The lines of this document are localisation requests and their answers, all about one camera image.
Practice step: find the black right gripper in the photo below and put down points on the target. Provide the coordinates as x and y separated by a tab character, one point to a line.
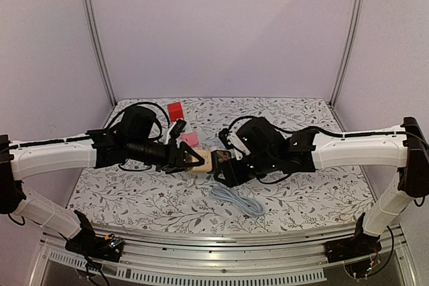
232	170

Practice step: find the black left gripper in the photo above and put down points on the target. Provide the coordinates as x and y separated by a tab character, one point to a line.
176	161

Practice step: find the dark green cube socket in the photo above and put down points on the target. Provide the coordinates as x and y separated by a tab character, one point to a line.
219	156

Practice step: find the beige cube socket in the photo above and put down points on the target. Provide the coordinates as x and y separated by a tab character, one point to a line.
206	167

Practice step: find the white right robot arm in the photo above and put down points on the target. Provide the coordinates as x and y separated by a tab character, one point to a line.
262	148

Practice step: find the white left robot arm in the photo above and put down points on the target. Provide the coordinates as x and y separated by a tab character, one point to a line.
126	137

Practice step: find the pink plug adapter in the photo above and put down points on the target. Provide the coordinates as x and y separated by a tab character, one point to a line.
190	139

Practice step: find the white power strip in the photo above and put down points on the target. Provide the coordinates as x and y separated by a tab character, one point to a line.
202	145

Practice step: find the red cube adapter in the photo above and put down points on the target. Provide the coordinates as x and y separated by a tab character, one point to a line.
175	112

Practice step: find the floral tablecloth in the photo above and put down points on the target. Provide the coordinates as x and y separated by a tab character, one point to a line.
135	197

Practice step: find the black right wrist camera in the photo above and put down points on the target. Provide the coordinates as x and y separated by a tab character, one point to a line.
223	136

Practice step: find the aluminium table edge rail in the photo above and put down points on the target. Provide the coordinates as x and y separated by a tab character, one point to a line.
274	258

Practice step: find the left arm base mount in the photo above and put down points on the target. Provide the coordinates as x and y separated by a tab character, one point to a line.
88	244

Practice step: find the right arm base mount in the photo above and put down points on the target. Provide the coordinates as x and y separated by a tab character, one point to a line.
358	245

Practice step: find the left aluminium frame post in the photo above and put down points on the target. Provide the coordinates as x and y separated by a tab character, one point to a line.
91	21

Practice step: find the aluminium frame post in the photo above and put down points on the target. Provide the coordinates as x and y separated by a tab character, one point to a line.
91	21
347	53

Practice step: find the right aluminium frame post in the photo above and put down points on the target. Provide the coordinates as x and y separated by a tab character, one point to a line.
347	53

